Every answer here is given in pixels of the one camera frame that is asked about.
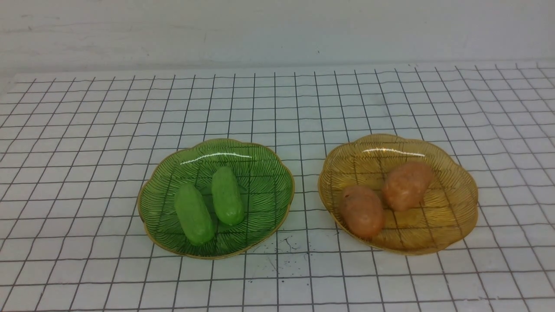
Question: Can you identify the amber glass plate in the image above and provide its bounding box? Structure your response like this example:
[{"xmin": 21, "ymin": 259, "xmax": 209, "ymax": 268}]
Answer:
[{"xmin": 318, "ymin": 133, "xmax": 478, "ymax": 255}]

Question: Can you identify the green glass plate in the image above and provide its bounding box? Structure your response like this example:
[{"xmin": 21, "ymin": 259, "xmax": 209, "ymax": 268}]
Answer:
[{"xmin": 137, "ymin": 138, "xmax": 295, "ymax": 259}]

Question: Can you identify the green cucumber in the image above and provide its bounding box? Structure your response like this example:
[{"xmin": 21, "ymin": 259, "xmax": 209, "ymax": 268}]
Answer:
[
  {"xmin": 211, "ymin": 166, "xmax": 245, "ymax": 226},
  {"xmin": 174, "ymin": 182, "xmax": 216, "ymax": 246}
]

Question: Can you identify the white grid tablecloth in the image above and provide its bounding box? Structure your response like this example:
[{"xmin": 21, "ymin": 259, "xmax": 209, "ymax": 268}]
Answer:
[{"xmin": 0, "ymin": 62, "xmax": 555, "ymax": 312}]

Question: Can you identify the brown potato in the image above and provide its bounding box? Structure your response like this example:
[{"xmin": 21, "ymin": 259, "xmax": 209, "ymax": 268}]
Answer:
[
  {"xmin": 381, "ymin": 162, "xmax": 435, "ymax": 212},
  {"xmin": 340, "ymin": 185, "xmax": 385, "ymax": 240}
]

